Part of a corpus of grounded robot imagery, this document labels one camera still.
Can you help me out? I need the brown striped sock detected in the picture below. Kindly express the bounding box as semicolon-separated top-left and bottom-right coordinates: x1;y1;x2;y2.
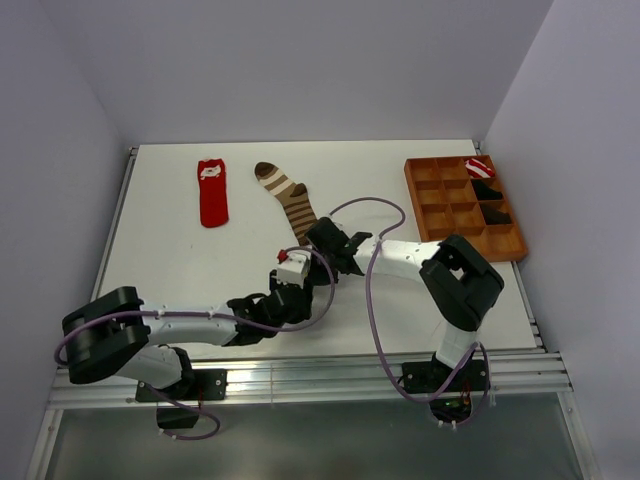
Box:
254;162;317;246

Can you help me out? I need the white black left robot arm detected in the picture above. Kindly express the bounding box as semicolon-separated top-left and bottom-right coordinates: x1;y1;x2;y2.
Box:
54;278;314;399

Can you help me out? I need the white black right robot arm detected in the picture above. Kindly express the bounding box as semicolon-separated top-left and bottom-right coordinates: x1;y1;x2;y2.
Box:
306;217;504;390

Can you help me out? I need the red sock with white pattern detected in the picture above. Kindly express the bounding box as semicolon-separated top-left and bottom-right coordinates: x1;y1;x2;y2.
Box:
197;159;229;228

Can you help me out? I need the wooden compartment tray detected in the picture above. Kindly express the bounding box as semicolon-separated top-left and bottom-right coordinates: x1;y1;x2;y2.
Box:
404;154;528;262

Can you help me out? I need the black rolled sock upper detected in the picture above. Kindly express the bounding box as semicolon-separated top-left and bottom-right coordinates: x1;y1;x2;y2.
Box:
471;179;504;201

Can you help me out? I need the red white striped rolled sock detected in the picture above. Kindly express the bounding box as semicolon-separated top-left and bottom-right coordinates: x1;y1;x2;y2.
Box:
464;158;495;179

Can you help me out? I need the dark brown rolled sock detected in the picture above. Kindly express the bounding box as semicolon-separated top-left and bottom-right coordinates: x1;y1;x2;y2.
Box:
479;201;513;225

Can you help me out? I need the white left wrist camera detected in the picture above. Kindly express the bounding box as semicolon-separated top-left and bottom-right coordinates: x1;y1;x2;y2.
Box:
275;249;311;287

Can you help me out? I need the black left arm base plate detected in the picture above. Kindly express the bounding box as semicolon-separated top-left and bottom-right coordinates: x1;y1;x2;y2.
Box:
135;369;228;403

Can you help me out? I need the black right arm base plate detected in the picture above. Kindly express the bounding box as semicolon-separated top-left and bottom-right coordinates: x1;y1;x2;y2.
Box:
400;358;490;394

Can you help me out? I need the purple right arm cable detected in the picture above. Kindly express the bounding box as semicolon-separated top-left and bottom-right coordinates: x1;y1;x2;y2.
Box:
327;197;494;427

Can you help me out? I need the aluminium frame rail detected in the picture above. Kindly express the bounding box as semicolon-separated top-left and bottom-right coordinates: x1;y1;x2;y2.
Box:
46;351;573;410

